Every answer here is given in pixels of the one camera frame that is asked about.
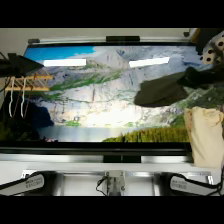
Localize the olive T-shirt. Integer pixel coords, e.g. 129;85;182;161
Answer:
133;71;190;109

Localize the black box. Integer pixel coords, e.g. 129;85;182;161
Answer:
105;35;141;43

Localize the pile of wooden clothes hangers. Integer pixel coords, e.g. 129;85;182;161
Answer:
3;67;55;119

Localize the cream garment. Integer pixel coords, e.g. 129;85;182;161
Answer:
183;106;224;169

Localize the white black-dotted garment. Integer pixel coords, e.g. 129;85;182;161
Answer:
199;31;224;65

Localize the silver frame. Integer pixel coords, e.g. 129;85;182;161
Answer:
0;152;224;197

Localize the black cable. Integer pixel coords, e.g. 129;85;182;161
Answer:
95;176;108;197

